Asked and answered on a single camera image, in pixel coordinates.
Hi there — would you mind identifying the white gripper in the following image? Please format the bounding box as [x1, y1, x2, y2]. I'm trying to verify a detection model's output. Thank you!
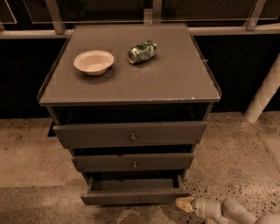
[175, 196, 222, 219]

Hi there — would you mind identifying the grey bottom drawer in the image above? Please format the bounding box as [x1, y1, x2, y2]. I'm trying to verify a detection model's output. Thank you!
[81, 176, 189, 206]

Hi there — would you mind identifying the grey drawer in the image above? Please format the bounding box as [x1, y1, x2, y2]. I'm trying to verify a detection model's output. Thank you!
[81, 176, 189, 206]
[53, 121, 207, 149]
[73, 153, 194, 172]

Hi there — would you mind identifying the grey top drawer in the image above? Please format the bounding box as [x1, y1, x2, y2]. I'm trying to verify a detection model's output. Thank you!
[53, 121, 207, 149]

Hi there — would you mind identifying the grey middle drawer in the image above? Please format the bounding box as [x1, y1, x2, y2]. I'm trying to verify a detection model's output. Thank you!
[73, 153, 194, 172]

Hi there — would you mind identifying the grey drawer cabinet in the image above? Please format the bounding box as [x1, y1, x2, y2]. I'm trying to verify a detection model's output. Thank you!
[37, 24, 222, 187]

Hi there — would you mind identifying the crushed green soda can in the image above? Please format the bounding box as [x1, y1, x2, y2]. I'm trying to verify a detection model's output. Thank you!
[128, 40, 158, 65]

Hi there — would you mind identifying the white paper bowl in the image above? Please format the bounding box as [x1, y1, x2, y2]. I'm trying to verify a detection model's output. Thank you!
[73, 50, 115, 76]

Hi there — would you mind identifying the white diagonal post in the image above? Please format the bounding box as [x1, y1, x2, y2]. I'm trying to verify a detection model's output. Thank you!
[243, 53, 280, 123]

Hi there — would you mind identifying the metal railing frame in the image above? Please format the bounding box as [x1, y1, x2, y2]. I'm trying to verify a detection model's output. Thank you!
[0, 0, 280, 39]

